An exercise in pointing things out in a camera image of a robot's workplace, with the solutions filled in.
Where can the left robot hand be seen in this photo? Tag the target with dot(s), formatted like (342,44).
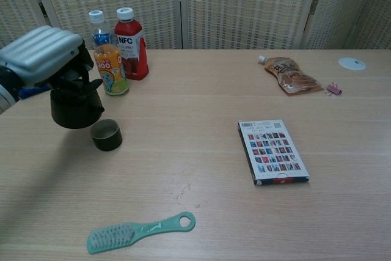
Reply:
(42,53)

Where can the black teapot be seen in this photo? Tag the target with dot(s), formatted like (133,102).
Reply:
(76,114)

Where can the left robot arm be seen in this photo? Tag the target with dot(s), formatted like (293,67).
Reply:
(6,102)

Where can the blue folded cloth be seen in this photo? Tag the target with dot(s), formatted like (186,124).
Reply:
(30,92)

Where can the orange Qoo juice bottle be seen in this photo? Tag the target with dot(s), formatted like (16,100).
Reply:
(111,71)

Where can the red NFC juice bottle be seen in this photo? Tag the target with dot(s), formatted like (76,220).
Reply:
(131,28)

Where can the dark green teacup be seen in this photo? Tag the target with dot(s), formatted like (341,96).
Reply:
(107,143)

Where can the green plastic brush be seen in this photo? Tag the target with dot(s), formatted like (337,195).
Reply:
(113,238)

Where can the woven folding screen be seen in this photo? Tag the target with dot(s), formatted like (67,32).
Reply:
(244,7)

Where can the brown sauce pouch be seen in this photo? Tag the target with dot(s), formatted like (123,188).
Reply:
(290,74)

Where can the picture card box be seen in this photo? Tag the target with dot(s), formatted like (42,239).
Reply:
(272,151)

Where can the pink binder clip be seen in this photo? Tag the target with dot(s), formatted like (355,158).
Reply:
(334,90)

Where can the white round lid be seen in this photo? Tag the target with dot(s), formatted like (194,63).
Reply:
(348,63)

